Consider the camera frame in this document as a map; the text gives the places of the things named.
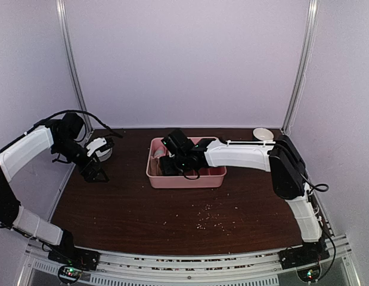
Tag white and teal bowl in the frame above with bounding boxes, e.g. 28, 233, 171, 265
252, 128, 274, 141

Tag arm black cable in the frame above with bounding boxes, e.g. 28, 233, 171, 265
276, 144, 330, 193
38, 110, 125, 138

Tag aluminium front rail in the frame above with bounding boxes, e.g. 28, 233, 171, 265
17, 234, 359, 286

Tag left aluminium frame post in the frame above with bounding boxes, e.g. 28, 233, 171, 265
55, 0, 93, 130

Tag rolled socks in tray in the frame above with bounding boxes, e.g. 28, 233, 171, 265
149, 147, 166, 176

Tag aluminium frame post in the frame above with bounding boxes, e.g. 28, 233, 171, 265
55, 0, 93, 130
281, 0, 320, 135

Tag white scalloped bowl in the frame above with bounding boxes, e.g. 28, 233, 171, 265
95, 148, 113, 162

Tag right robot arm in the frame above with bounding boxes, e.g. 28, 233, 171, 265
161, 129, 329, 263

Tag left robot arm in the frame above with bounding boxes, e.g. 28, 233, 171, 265
0, 110, 114, 265

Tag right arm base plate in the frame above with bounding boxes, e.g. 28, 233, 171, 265
278, 245, 330, 284

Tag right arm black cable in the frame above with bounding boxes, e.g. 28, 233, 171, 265
276, 144, 330, 193

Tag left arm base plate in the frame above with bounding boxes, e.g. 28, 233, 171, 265
48, 248, 100, 285

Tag right aluminium frame post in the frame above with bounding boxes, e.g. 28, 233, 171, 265
281, 0, 320, 135

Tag pink divided organizer tray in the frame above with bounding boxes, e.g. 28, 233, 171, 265
145, 137, 227, 189

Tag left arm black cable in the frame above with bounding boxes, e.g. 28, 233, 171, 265
38, 110, 125, 138

